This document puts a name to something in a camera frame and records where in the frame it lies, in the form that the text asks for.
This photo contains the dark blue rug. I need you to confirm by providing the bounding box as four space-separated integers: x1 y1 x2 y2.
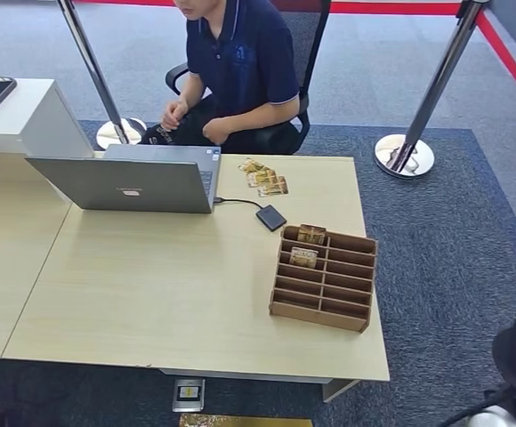
0 120 516 427

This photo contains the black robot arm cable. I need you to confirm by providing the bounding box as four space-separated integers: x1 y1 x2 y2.
435 383 516 427

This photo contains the chrome stanchion post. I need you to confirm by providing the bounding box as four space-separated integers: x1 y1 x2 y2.
57 0 148 151
373 0 491 180

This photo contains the person's left hand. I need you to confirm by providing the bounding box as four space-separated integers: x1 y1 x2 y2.
203 117 233 147

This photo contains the black mesh office chair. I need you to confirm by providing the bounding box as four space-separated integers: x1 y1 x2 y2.
166 0 332 156

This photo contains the black external drive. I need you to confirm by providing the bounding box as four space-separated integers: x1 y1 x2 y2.
255 204 288 233

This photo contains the wooden slotted card holder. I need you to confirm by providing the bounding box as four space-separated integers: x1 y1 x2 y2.
269 223 379 334

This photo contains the grey laptop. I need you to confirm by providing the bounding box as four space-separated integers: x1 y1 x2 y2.
25 144 221 214

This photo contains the red barrier belt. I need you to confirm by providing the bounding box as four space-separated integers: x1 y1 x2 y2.
476 12 516 117
73 0 461 17

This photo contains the person's right hand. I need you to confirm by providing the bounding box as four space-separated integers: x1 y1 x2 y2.
161 99 190 132

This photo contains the metal floor socket box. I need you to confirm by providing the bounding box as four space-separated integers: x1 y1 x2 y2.
172 378 206 413

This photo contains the yellow hotel key card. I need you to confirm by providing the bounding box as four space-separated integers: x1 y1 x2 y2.
258 175 289 198
289 246 319 270
246 169 278 189
297 223 327 246
239 157 270 175

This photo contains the black drive cable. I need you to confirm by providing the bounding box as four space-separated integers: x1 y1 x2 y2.
213 197 265 210

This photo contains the white box cabinet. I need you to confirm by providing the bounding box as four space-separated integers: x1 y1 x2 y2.
0 77 95 159

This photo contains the person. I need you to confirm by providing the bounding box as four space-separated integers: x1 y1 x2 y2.
140 0 301 156

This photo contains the white table leg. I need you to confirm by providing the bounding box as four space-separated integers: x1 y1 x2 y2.
321 378 360 404

